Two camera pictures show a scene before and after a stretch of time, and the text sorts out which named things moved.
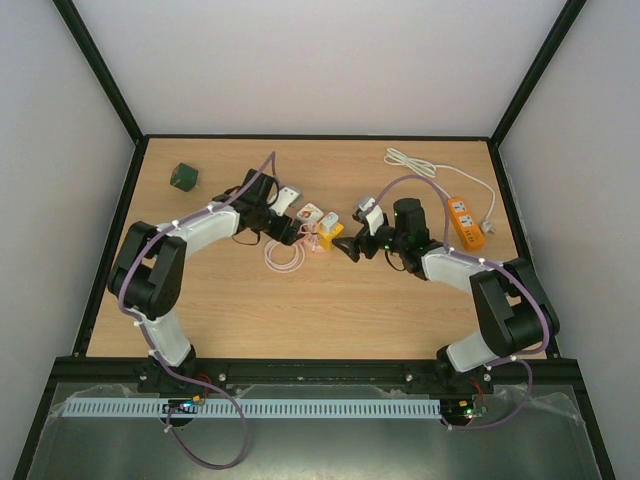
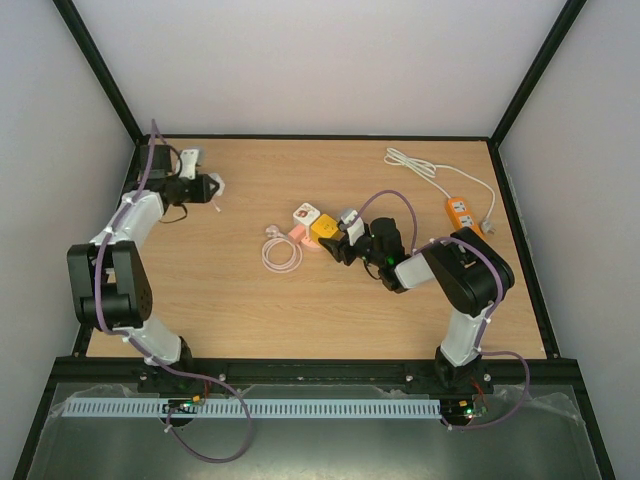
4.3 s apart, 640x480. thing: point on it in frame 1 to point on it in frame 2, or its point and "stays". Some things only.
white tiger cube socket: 309,213 stays
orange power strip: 471,232 stays
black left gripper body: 276,232 to 187,196
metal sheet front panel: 535,432 stays
